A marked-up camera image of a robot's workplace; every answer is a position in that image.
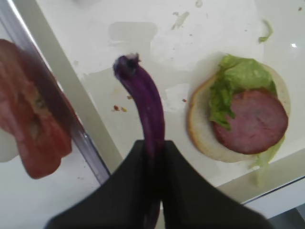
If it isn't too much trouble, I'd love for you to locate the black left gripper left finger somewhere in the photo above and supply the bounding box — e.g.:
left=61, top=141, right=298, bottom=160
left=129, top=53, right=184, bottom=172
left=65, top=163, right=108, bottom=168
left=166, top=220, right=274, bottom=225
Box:
left=46, top=140, right=145, bottom=229

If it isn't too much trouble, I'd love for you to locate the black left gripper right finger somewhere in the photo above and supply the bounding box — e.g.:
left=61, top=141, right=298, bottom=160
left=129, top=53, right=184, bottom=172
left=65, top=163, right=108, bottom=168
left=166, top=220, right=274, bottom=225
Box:
left=161, top=141, right=273, bottom=229

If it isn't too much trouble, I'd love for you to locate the purple cabbage strip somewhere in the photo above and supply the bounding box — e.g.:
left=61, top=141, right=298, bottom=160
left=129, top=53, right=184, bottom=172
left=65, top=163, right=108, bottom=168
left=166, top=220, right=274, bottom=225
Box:
left=113, top=53, right=165, bottom=229

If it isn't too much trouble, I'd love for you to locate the front red tomato slice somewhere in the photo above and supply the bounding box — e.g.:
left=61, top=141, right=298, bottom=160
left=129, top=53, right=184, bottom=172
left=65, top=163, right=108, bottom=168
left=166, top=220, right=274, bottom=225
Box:
left=0, top=39, right=72, bottom=179

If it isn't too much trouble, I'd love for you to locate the green lettuce leaf on bun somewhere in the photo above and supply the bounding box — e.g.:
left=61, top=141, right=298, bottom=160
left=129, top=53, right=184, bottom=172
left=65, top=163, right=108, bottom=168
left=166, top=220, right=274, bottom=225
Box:
left=209, top=54, right=277, bottom=130

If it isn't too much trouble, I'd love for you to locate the small lettuce scrap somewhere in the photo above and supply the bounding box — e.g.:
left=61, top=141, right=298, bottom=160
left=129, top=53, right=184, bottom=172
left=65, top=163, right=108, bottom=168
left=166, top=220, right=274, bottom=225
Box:
left=258, top=20, right=274, bottom=43

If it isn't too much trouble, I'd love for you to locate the bottom bun on tray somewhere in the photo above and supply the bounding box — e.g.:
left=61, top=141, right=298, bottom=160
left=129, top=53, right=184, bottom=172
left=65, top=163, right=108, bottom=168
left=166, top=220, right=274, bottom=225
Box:
left=187, top=65, right=290, bottom=167

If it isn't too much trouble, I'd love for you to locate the round pink ham slice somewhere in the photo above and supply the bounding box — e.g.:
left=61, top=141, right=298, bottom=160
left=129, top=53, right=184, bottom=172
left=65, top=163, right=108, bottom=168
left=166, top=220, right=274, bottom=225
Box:
left=213, top=89, right=288, bottom=155

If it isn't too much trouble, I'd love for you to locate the left clear long divider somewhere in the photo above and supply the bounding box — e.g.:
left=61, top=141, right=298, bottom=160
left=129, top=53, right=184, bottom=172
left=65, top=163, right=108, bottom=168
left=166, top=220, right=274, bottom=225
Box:
left=0, top=0, right=109, bottom=184

